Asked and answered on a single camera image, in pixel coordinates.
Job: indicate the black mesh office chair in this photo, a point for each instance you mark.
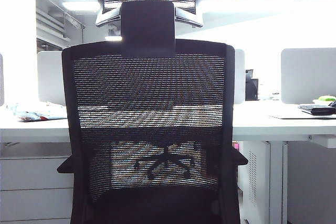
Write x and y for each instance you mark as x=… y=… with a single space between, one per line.
x=149 y=90

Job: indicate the black chair star base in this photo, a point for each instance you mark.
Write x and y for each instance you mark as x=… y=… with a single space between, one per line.
x=168 y=159

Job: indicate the small pink object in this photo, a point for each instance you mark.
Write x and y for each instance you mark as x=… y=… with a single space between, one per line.
x=235 y=146

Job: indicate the white desk mat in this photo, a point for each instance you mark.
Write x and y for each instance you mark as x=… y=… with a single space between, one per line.
x=283 y=116

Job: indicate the white perforated cabinet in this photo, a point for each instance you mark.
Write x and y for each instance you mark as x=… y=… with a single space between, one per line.
x=258 y=176

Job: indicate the wide white desk partition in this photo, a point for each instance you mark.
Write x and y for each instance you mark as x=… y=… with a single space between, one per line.
x=50 y=77

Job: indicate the rectangular ceiling light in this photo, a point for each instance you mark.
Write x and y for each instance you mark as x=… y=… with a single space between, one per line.
x=78 y=6

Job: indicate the patterned light blue cloth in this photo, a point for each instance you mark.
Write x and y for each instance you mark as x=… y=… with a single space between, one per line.
x=34 y=112

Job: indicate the grey white desk partition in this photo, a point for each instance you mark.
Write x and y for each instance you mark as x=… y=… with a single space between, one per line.
x=307 y=77

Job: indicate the black flat pouch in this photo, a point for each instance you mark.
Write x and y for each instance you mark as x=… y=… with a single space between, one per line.
x=319 y=110

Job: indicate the green and white object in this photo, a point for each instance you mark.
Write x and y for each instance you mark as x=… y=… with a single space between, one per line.
x=325 y=98

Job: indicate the white drawer cabinet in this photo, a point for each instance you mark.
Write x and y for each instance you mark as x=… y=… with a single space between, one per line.
x=31 y=176

